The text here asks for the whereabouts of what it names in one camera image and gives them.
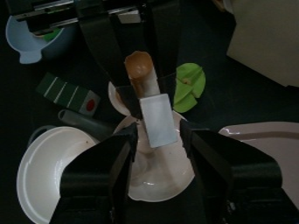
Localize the white glossy bowl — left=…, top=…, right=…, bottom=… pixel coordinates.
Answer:
left=112, top=110, right=196, bottom=203

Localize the light blue bowl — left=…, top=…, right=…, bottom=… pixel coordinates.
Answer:
left=4, top=15, right=76, bottom=65

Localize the white round pan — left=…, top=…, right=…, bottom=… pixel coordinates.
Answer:
left=14, top=124, right=101, bottom=224

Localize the white rectangular sushi piece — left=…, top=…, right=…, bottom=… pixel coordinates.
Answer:
left=137, top=93, right=181, bottom=149

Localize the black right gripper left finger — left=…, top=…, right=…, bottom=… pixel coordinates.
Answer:
left=49, top=122, right=139, bottom=224

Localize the green striped sushi roll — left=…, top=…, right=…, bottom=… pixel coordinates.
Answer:
left=34, top=72, right=101, bottom=118

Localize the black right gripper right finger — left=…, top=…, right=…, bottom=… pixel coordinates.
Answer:
left=179, top=118, right=299, bottom=224

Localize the beige drawer box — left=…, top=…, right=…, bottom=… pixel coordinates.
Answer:
left=225, top=0, right=299, bottom=88

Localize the small white cup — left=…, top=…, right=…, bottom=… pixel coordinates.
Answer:
left=107, top=80, right=133, bottom=116

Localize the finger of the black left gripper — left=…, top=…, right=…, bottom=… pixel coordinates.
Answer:
left=76, top=8, right=144, bottom=120
left=148, top=0, right=183, bottom=100

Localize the small green toy piece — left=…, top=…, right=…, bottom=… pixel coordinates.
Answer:
left=41, top=27, right=64, bottom=42

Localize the pale pink tray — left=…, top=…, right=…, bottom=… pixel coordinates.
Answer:
left=217, top=121, right=299, bottom=212

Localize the green toy leaf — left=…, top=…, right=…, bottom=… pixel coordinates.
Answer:
left=172, top=62, right=208, bottom=115

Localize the brown and cream toy food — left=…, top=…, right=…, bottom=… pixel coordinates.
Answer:
left=124, top=50, right=161, bottom=99

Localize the grey cylindrical handle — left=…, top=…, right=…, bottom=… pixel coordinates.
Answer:
left=57, top=108, right=116, bottom=142

